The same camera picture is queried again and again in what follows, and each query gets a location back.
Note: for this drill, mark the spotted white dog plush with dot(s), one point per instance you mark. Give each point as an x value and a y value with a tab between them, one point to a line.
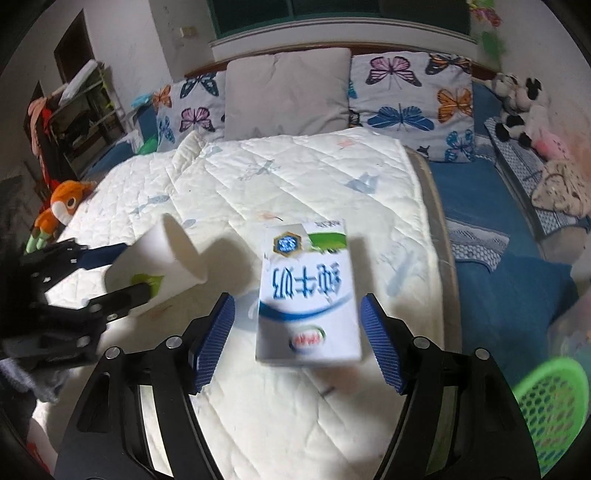
504	90

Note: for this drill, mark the white blue milk carton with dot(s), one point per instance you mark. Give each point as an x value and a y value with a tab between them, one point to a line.
304	295

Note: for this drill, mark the dark window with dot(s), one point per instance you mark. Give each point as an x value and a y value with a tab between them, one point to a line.
332	16

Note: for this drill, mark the green plastic basket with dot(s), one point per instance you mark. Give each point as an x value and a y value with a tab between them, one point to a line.
554	406

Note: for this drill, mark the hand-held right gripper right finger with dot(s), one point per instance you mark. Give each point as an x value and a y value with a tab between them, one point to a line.
381	341

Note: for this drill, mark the cream spotted cloth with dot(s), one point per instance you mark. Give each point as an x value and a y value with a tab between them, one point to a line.
561	187

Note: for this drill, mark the wooden headboard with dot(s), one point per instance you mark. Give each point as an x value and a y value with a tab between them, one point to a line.
203	70

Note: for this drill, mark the person's left hand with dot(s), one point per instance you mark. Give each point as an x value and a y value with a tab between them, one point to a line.
41	385

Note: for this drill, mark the wall switch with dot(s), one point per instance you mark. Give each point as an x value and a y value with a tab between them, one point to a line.
188	32

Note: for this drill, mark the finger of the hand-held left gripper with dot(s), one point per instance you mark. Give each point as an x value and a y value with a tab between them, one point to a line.
124	297
104	256

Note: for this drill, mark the blue patterned blanket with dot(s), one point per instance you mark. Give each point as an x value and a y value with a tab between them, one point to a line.
521	161

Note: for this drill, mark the black white cow plush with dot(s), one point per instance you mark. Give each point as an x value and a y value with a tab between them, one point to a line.
531	110

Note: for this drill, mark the colourful wall decoration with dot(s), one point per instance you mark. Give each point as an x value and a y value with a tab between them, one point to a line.
489	32

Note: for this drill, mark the beige pillow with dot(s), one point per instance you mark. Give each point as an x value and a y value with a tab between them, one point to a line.
286	92

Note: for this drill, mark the large butterfly print pillow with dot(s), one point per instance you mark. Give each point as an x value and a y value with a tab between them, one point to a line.
406	106

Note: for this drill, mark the white paper cup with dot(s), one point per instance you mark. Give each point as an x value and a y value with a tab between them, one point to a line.
161	258

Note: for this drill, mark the teal plastic item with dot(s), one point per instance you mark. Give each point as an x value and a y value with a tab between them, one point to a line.
143	99

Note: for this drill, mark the small butterfly print pillow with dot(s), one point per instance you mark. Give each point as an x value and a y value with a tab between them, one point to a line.
194	110

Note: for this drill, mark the blue bed sheet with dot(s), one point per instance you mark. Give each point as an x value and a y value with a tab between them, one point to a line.
489	304

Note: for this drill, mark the green plastic item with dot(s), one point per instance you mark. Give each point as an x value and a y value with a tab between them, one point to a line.
149	146

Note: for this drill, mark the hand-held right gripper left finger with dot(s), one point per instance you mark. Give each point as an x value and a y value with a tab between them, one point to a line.
214	337

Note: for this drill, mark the orange fox plush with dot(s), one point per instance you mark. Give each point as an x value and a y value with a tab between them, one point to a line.
62	205

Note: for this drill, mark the metal clothes rack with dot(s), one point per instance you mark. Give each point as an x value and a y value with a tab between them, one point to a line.
78	115

